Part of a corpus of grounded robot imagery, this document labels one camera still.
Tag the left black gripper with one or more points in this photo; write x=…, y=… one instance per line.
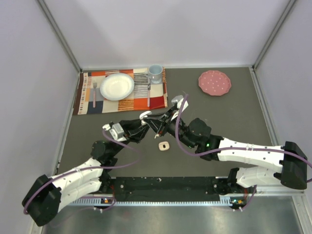
x=133, y=131

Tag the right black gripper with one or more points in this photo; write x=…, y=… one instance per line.
x=164, y=122

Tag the white earbud case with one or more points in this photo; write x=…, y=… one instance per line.
x=143, y=116

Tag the beige earbud case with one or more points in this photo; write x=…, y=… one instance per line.
x=164, y=146

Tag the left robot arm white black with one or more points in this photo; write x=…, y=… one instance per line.
x=49, y=195

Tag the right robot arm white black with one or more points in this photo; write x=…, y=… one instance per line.
x=270, y=165

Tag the patterned orange placemat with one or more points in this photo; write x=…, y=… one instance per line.
x=136, y=101

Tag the white bowl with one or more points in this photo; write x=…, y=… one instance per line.
x=117, y=86

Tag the light blue mug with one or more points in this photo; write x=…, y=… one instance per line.
x=154, y=73

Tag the pink dotted plate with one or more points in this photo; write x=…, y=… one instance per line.
x=214, y=83

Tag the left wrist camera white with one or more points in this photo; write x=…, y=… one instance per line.
x=116, y=131

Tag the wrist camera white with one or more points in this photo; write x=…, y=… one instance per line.
x=116, y=131
x=177, y=104

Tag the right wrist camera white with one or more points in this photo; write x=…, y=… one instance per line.
x=177, y=104

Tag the pink handled knife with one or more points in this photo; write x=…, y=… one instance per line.
x=148, y=93

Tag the pink handled fork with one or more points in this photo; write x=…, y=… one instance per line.
x=94, y=93

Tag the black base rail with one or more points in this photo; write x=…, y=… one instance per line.
x=169, y=189

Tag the grey cable duct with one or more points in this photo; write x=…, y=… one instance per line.
x=99, y=201

